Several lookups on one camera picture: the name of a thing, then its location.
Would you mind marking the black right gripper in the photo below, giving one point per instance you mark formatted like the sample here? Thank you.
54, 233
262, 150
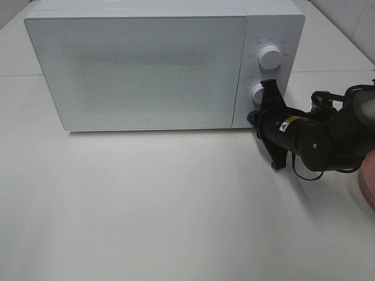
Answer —
273, 124

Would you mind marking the white microwave knob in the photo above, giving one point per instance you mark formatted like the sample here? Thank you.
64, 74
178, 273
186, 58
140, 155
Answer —
269, 57
257, 93

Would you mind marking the pink round plate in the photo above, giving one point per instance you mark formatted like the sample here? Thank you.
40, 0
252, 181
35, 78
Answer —
366, 178

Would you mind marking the white microwave door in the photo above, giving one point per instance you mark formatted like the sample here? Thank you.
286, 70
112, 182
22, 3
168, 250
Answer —
118, 74

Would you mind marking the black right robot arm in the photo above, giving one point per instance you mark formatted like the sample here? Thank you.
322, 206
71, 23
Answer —
335, 135

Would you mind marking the white microwave oven body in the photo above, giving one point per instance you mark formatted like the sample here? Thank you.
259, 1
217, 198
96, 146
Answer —
267, 22

